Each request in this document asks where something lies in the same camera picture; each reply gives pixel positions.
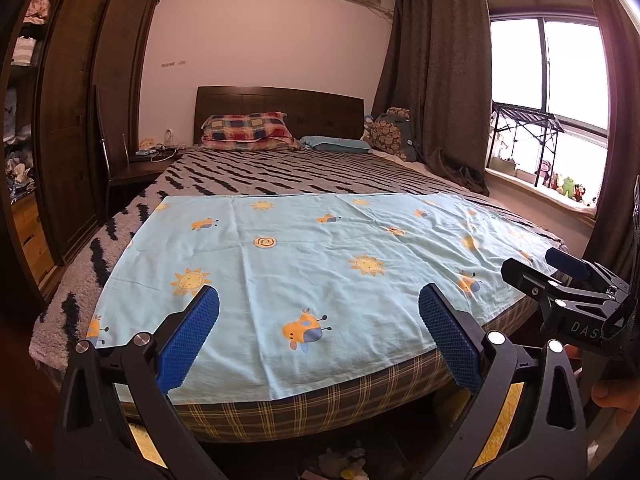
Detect white fluffy toy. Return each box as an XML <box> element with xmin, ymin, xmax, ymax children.
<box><xmin>318</xmin><ymin>446</ymin><xmax>353</xmax><ymax>470</ymax></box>

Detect grey black striped blanket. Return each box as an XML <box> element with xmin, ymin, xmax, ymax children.
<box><xmin>29</xmin><ymin>149</ymin><xmax>571</xmax><ymax>376</ymax></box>

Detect light blue printed sheet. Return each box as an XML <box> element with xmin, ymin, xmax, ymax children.
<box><xmin>85</xmin><ymin>192</ymin><xmax>568</xmax><ymax>403</ymax></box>

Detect dark chair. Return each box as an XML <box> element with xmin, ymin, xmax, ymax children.
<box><xmin>94</xmin><ymin>85</ymin><xmax>176</xmax><ymax>221</ymax></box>

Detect brown curtain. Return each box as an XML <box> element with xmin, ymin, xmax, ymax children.
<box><xmin>372</xmin><ymin>0</ymin><xmax>493</xmax><ymax>196</ymax></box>
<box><xmin>582</xmin><ymin>0</ymin><xmax>640</xmax><ymax>281</ymax></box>

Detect dark wooden wardrobe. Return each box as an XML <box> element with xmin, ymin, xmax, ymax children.
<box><xmin>0</xmin><ymin>0</ymin><xmax>161</xmax><ymax>301</ymax></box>

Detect plaid pillow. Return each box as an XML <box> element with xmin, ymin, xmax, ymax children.
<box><xmin>200</xmin><ymin>111</ymin><xmax>301</xmax><ymax>152</ymax></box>

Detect window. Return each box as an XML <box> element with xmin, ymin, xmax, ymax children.
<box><xmin>487</xmin><ymin>15</ymin><xmax>611</xmax><ymax>136</ymax></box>

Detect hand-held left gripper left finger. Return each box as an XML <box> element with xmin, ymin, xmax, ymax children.
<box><xmin>52</xmin><ymin>284</ymin><xmax>226</xmax><ymax>480</ymax></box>

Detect light blue pillow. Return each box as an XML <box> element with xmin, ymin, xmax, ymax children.
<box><xmin>299</xmin><ymin>135</ymin><xmax>373</xmax><ymax>154</ymax></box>

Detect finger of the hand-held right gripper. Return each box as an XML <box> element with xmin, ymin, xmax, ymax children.
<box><xmin>545</xmin><ymin>247</ymin><xmax>631</xmax><ymax>300</ymax></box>
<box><xmin>501</xmin><ymin>258</ymin><xmax>613</xmax><ymax>312</ymax></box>

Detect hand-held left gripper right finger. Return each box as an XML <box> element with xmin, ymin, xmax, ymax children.
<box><xmin>415</xmin><ymin>282</ymin><xmax>591</xmax><ymax>480</ymax></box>

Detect black metal rack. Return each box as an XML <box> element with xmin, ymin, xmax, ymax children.
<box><xmin>484</xmin><ymin>101</ymin><xmax>566</xmax><ymax>188</ymax></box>

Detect pink clothes pile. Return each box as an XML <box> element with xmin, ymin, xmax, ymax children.
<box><xmin>24</xmin><ymin>0</ymin><xmax>52</xmax><ymax>23</ymax></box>

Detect brown patterned cushion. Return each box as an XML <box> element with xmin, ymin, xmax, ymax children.
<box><xmin>362</xmin><ymin>106</ymin><xmax>416</xmax><ymax>162</ymax></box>

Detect mixed clothes pile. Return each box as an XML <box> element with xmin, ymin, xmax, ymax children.
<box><xmin>4</xmin><ymin>145</ymin><xmax>36</xmax><ymax>196</ymax></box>

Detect white folded clothes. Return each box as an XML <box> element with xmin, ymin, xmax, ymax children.
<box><xmin>11</xmin><ymin>36</ymin><xmax>36</xmax><ymax>66</ymax></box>

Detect dark wooden headboard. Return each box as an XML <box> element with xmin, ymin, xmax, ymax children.
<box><xmin>193</xmin><ymin>85</ymin><xmax>365</xmax><ymax>148</ymax></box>

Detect tangle of charging cables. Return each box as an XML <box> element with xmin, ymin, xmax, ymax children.
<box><xmin>137</xmin><ymin>140</ymin><xmax>188</xmax><ymax>161</ymax></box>

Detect blue folded clothes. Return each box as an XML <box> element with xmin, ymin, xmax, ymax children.
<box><xmin>2</xmin><ymin>87</ymin><xmax>33</xmax><ymax>143</ymax></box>

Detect plaid mattress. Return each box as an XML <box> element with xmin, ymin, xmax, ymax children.
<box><xmin>115</xmin><ymin>300</ymin><xmax>543</xmax><ymax>443</ymax></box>

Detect person's right hand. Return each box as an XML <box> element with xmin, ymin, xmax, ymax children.
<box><xmin>591</xmin><ymin>379</ymin><xmax>640</xmax><ymax>412</ymax></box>

